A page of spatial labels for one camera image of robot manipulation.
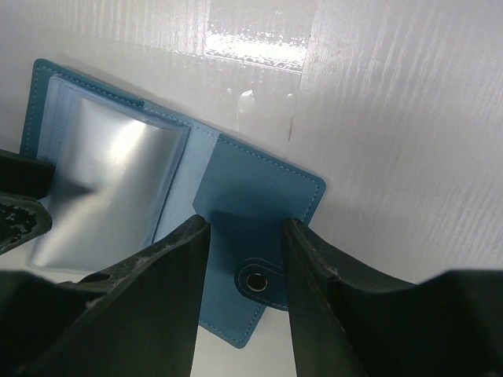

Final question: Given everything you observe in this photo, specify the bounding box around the blue leather card holder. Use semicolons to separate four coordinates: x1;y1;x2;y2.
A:
20;59;326;349

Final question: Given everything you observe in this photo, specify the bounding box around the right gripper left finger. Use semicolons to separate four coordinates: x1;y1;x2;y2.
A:
1;215;211;376

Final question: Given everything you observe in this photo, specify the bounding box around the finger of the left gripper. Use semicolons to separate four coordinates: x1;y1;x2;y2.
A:
0;150;55;199
1;192;53;254

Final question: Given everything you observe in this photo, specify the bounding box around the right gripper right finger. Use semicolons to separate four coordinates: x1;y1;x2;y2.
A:
281;219;502;376

